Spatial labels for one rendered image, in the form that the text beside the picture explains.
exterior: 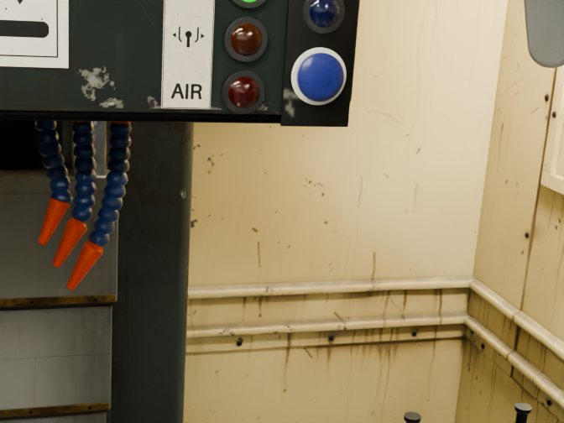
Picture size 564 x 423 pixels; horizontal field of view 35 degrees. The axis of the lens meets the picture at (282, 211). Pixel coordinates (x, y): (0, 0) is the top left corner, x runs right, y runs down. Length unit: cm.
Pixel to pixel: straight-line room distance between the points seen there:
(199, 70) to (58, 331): 78
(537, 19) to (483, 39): 133
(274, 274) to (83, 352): 55
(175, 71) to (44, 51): 8
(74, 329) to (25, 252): 13
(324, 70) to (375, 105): 115
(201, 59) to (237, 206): 114
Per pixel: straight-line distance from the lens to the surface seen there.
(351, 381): 189
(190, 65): 55
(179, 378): 138
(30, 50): 54
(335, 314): 181
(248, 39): 55
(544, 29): 45
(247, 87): 55
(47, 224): 75
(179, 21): 54
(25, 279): 124
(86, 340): 129
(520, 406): 87
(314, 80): 56
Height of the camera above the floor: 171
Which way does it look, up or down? 16 degrees down
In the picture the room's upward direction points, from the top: 4 degrees clockwise
